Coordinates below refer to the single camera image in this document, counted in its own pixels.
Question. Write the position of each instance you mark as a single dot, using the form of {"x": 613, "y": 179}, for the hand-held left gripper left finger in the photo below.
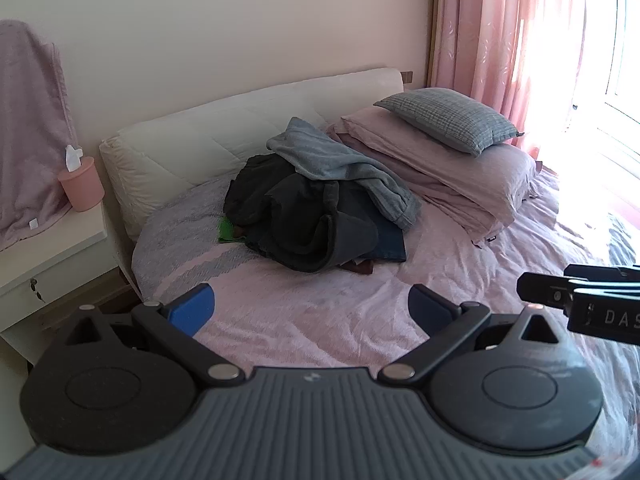
{"x": 192, "y": 307}

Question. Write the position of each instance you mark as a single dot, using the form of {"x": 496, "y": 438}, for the grey knit sweater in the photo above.
{"x": 345, "y": 170}

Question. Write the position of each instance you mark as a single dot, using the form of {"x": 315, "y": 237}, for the drawer key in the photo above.
{"x": 35, "y": 287}

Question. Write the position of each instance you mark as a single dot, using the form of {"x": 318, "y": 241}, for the wooden wall trim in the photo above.
{"x": 432, "y": 20}

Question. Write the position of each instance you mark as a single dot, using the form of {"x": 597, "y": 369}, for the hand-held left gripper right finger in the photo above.
{"x": 425, "y": 306}

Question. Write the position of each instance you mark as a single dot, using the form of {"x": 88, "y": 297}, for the pink pillow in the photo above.
{"x": 450, "y": 180}

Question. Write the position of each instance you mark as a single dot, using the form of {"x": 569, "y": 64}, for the brown garment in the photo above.
{"x": 357, "y": 267}

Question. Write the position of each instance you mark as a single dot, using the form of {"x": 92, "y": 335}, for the green cloth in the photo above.
{"x": 227, "y": 230}

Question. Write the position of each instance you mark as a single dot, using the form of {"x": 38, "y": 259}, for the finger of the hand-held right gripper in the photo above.
{"x": 600, "y": 272}
{"x": 542, "y": 291}

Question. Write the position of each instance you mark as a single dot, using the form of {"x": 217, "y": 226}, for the navy blue garment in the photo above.
{"x": 387, "y": 245}

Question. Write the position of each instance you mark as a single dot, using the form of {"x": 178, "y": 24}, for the black garment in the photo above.
{"x": 247, "y": 192}

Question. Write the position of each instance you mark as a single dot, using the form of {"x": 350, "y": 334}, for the pink bedspread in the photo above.
{"x": 320, "y": 300}

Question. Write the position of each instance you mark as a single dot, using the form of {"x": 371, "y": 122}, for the pink curtain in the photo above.
{"x": 500, "y": 25}

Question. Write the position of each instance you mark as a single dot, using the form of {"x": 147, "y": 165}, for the window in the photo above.
{"x": 620, "y": 60}

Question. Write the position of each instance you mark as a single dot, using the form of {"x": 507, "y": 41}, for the grey checked pillow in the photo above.
{"x": 450, "y": 117}

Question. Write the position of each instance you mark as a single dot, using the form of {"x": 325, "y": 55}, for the white tissue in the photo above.
{"x": 73, "y": 157}

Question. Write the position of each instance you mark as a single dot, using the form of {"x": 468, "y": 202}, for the white nightstand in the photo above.
{"x": 55, "y": 260}

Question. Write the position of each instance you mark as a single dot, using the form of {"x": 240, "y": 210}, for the pink hanging towel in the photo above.
{"x": 30, "y": 135}

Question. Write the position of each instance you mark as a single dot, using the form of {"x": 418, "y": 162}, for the white padded headboard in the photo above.
{"x": 200, "y": 130}

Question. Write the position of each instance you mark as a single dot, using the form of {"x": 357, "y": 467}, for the dark grey garment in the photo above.
{"x": 320, "y": 235}

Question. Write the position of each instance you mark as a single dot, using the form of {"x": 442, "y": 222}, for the pink tissue canister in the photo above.
{"x": 82, "y": 187}

